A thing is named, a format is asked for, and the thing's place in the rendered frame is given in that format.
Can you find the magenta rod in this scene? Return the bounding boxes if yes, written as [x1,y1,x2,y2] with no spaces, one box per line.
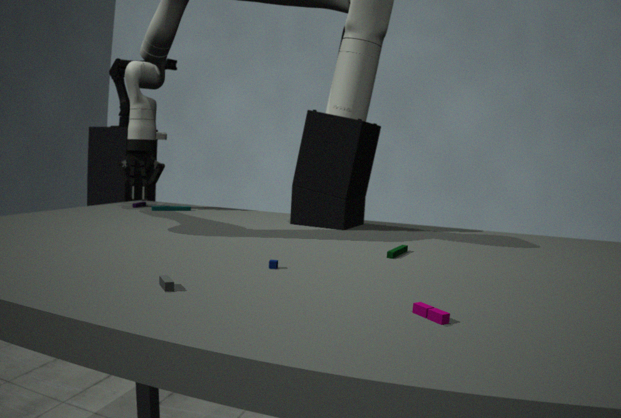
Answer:
[427,308,450,325]
[413,302,434,318]

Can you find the green rod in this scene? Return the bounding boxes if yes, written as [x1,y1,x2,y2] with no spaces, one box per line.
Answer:
[387,245,408,259]

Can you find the turquoise rod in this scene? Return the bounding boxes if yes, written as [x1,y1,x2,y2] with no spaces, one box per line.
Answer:
[152,206,191,211]

